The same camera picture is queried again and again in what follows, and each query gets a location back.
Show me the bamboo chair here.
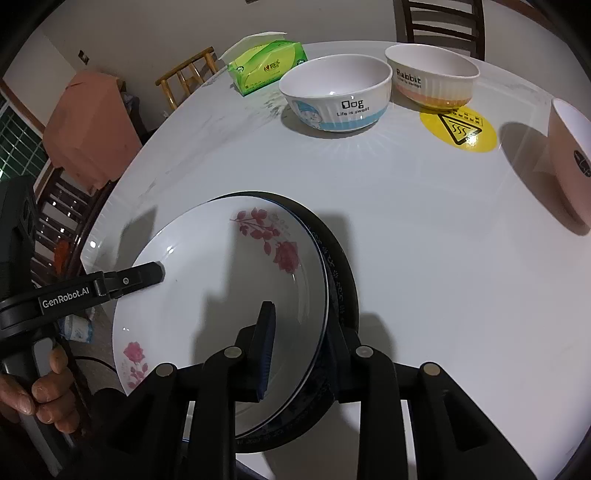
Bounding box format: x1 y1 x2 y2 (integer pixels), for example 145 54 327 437
154 46 220 112

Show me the yellow round warning sticker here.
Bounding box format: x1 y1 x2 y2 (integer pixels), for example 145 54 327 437
419 105 498 153

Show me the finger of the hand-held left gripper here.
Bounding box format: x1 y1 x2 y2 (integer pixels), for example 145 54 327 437
95 261 166 301

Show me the pink bowl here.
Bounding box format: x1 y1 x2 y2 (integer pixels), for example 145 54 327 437
547 98 591 227

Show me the wooden framed window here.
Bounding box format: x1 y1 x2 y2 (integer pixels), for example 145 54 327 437
0 83 49 181

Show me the white blue plastic bag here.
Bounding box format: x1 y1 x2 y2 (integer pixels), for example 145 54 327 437
60 314 95 344

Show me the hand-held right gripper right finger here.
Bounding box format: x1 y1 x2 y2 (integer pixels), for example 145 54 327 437
323 323 539 480

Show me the white ribbed bowl orange band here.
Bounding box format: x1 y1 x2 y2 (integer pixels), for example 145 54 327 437
385 43 481 112

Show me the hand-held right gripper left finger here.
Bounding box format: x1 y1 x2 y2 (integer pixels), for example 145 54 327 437
115 301 278 480

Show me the orange bag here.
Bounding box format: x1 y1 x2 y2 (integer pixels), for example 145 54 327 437
54 240 75 268

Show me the white bowl with blue cartoon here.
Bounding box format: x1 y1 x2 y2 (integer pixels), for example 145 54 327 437
278 54 393 133

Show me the large blue floral plate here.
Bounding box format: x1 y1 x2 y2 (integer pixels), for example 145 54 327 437
203 191 358 455

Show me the white plate with pink flowers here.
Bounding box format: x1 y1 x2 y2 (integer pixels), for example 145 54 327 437
112 198 329 437

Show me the person's left hand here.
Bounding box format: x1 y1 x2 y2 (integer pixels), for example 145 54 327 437
0 344 77 435

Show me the orange cloth covered furniture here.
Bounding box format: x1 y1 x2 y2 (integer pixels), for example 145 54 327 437
42 69 144 190

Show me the green tissue box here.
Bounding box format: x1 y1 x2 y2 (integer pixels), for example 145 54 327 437
219 31 309 97

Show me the dark wooden chair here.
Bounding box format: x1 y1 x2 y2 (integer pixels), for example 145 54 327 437
28 173 116 287
392 0 486 61

